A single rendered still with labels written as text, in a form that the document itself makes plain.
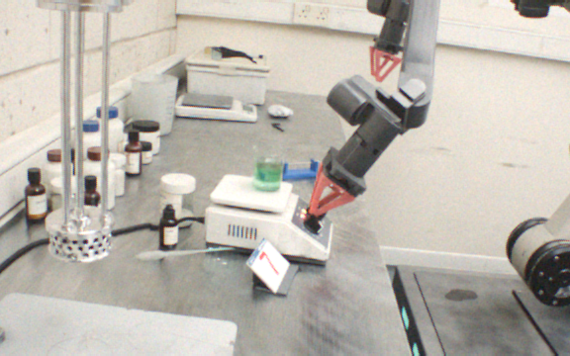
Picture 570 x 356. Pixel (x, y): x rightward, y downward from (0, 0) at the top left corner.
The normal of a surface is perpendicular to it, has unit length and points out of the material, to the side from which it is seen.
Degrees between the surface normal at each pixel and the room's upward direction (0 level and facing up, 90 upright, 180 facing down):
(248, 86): 94
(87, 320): 0
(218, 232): 90
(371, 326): 0
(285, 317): 0
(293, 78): 90
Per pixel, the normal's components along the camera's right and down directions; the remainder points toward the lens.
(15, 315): 0.11, -0.94
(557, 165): -0.03, 0.32
